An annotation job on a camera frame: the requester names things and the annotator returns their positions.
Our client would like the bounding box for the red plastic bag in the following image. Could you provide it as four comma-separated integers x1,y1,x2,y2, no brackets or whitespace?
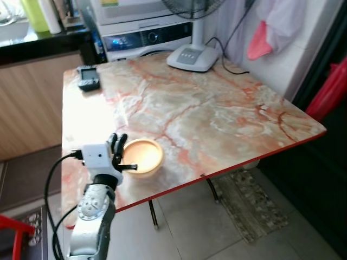
305,57,347,122

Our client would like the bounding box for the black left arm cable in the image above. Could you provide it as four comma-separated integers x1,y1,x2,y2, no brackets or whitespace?
44,153,83,260

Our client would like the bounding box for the white washing machine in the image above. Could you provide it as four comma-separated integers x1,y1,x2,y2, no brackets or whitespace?
100,22,195,61

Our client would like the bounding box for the speckled brown floor mat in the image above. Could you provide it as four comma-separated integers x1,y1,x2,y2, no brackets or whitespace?
213,169,289,243

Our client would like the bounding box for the dark brown door mat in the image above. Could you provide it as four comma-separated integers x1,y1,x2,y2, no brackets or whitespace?
0,145,63,213

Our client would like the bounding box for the wooden cabinet black counter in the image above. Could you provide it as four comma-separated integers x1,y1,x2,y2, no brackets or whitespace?
0,26,101,161

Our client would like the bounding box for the orange plastic bowl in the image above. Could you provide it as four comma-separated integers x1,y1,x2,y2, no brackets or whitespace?
122,138,165,178

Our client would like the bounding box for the pink hanging cloth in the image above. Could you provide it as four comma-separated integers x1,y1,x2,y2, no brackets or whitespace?
247,21,273,61

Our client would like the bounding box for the small black electronic device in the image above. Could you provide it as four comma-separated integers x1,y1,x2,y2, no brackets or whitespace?
76,66,101,92

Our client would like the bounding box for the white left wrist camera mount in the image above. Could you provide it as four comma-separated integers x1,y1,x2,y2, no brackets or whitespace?
81,144,123,187

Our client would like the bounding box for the white hanging cloth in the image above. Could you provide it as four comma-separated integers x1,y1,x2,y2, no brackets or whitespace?
259,0,310,53

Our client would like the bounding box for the white plastic bottle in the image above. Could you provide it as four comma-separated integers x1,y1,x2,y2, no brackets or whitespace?
39,0,63,35

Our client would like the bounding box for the black fan power cable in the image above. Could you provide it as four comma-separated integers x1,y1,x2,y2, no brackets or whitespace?
205,0,255,75

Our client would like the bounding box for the white boxy appliance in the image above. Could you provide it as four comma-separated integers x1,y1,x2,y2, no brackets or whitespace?
89,0,188,28

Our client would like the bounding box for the white cabinet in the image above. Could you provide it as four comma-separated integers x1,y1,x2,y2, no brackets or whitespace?
209,0,343,102

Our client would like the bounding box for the red plastic stool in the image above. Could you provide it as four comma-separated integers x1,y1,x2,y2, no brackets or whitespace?
0,214,36,260

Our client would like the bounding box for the marble pattern folding table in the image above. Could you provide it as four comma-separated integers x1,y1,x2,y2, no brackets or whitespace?
61,53,327,231

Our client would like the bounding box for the green plastic bottle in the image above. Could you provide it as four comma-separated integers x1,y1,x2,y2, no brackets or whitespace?
21,0,50,33

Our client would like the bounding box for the white standing fan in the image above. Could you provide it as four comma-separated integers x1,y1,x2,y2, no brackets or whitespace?
160,0,227,73

